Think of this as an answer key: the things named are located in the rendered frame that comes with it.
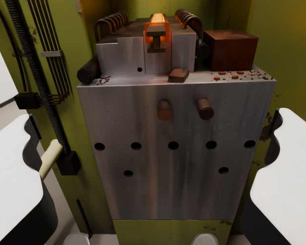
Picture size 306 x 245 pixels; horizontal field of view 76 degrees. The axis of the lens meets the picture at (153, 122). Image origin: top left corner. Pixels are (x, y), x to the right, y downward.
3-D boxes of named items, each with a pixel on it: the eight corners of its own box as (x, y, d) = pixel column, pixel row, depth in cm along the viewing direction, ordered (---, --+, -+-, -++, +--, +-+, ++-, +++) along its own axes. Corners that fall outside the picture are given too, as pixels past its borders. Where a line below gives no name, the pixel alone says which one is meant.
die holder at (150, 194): (234, 219, 60) (278, 80, 36) (111, 219, 62) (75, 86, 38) (201, 121, 107) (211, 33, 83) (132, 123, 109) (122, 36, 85)
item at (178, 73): (175, 74, 42) (175, 68, 41) (189, 75, 41) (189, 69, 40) (168, 81, 38) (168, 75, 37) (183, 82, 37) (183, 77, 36)
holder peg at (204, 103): (213, 120, 36) (215, 107, 35) (198, 120, 37) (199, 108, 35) (209, 110, 40) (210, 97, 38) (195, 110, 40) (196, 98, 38)
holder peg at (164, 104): (171, 121, 37) (172, 108, 35) (157, 121, 37) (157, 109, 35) (170, 111, 40) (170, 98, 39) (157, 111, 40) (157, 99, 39)
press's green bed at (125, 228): (214, 282, 85) (234, 220, 60) (127, 281, 87) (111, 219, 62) (195, 180, 132) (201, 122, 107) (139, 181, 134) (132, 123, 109)
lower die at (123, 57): (194, 72, 42) (196, 28, 37) (101, 75, 43) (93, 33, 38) (178, 38, 77) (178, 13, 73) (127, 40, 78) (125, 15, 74)
